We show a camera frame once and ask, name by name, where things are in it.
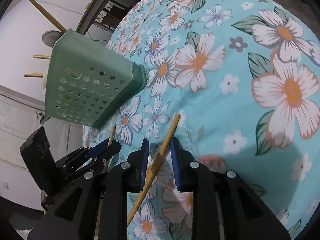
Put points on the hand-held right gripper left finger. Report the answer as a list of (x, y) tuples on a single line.
[(143, 165)]

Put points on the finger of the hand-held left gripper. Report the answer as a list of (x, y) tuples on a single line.
[(98, 148), (110, 155)]

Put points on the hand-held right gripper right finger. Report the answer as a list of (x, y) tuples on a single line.
[(176, 165)]

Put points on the bamboo chopstick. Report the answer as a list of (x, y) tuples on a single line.
[(169, 132), (42, 57), (39, 74), (112, 133), (30, 75), (47, 15)]

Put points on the small metal spoon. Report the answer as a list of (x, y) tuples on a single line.
[(43, 120)]

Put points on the green star-pattern utensil holder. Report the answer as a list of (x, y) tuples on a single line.
[(87, 92)]

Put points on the white panelled door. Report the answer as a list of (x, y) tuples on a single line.
[(15, 130)]

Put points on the blue floral blanket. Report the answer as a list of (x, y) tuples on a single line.
[(225, 55)]

